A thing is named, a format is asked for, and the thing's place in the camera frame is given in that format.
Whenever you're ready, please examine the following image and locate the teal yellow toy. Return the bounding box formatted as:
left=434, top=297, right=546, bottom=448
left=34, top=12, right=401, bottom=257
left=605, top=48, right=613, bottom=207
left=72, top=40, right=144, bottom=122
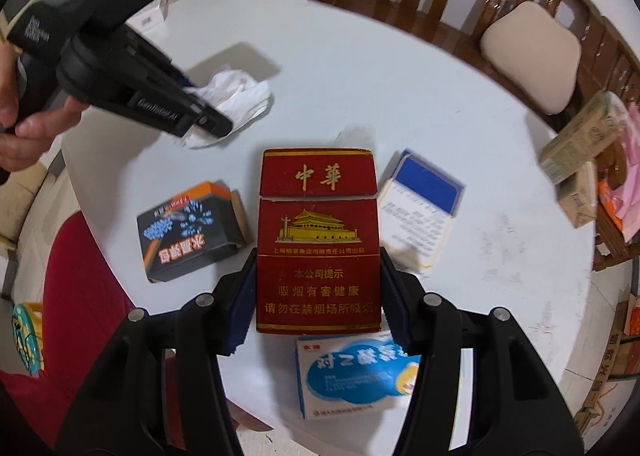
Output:
left=12, top=302, right=44, bottom=376

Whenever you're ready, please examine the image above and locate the cardboard boxes stack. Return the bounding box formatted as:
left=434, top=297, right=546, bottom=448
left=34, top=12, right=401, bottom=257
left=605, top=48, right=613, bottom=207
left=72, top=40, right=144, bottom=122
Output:
left=572, top=260, right=639, bottom=440

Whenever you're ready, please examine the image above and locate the pink plastic bag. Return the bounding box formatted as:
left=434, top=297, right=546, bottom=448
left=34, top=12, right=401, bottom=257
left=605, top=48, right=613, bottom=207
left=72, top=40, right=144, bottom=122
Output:
left=598, top=102, right=639, bottom=243

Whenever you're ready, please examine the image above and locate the beige seat cushion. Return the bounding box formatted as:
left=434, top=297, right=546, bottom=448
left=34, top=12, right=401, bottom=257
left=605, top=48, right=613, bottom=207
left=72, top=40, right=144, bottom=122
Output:
left=480, top=1, right=582, bottom=115

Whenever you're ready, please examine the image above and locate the black orange small box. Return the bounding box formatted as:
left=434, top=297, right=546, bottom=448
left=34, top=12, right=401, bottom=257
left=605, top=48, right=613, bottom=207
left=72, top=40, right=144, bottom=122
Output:
left=137, top=181, right=250, bottom=283

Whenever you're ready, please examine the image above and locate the left hand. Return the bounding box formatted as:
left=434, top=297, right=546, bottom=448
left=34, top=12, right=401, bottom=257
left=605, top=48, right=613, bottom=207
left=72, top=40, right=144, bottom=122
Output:
left=0, top=42, right=88, bottom=172

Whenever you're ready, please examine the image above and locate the green beige carton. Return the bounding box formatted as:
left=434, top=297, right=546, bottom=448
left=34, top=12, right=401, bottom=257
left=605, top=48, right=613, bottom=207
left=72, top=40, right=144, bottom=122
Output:
left=538, top=91, right=628, bottom=185

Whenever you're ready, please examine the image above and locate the small beige carton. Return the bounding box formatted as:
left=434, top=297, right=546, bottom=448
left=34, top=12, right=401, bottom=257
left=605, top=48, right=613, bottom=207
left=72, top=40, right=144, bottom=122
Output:
left=556, top=161, right=598, bottom=229

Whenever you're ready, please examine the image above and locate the blue white medicine box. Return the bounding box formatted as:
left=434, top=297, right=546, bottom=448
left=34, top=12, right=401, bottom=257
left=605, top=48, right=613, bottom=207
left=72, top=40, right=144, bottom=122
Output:
left=296, top=331, right=420, bottom=420

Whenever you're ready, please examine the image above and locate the blue white small box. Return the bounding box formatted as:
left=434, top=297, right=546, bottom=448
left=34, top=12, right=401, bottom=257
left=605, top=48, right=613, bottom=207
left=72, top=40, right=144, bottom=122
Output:
left=378, top=150, right=465, bottom=274

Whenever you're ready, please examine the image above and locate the white tissue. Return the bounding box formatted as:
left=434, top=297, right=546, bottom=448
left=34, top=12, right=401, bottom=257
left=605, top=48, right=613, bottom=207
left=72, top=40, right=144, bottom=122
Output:
left=184, top=65, right=272, bottom=137

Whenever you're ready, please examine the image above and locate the red cigarette pack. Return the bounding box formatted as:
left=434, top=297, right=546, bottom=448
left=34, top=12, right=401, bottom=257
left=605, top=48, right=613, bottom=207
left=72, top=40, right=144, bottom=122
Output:
left=256, top=147, right=382, bottom=336

